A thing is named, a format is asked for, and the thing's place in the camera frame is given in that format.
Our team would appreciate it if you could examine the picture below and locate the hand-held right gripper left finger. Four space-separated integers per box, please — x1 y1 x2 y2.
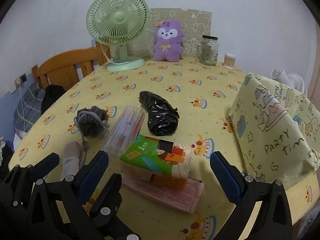
26 150 123 228

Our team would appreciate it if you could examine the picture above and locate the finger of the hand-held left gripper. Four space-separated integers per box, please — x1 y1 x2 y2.
10 153 60 182

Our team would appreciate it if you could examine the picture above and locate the glass jar with black lid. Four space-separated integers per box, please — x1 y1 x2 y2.
196 35 219 66

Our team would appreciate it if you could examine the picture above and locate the yellow printed tablecloth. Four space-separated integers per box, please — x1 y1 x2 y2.
7 57 320 240

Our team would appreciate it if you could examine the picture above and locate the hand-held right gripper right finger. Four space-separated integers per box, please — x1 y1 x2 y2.
209 151 293 240

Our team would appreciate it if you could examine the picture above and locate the white cable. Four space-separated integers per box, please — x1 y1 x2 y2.
18 82 27 133

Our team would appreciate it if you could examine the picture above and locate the yellow printed storage box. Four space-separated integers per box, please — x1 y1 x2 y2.
228 72 320 188

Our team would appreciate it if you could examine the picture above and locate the black clothing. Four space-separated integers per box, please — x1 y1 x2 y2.
41 85 66 115

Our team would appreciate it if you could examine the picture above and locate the wall socket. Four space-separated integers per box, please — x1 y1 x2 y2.
14 73 27 85

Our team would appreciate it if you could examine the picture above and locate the wooden chair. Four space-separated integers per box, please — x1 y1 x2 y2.
32 42 112 90

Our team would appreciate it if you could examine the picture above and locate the green printed tissue pack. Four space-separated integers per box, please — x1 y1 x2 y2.
119 134 193 180

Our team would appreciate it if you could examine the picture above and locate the grey mesh bath pouf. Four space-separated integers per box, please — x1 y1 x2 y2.
74 106 110 151

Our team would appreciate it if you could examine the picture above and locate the clear plastic packet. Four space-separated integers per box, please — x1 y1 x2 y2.
101 105 148 158

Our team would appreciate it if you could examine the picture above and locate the cotton swab container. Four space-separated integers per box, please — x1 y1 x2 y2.
223 53 235 70

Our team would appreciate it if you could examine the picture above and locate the blue plaid pillow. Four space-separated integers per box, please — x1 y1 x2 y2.
14 82 47 133

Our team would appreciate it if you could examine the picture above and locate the beige fabric roll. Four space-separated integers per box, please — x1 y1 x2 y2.
60 141 87 182

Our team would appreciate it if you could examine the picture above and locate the beige printed backboard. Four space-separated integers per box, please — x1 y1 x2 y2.
127 8 213 58

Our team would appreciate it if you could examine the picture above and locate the pink paper pack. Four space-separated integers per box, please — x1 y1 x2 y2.
121 172 205 214

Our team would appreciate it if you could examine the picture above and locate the purple plush toy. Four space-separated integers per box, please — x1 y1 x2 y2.
152 20 185 62

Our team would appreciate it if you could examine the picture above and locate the dark cloth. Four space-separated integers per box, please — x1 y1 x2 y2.
0 137 14 180

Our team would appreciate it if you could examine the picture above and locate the green desk fan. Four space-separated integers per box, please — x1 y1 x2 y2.
86 0 150 72

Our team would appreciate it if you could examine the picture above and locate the white standing fan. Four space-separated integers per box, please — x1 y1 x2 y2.
271 67 306 97

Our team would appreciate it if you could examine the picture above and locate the black plastic bag roll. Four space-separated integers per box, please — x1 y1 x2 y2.
139 91 180 137

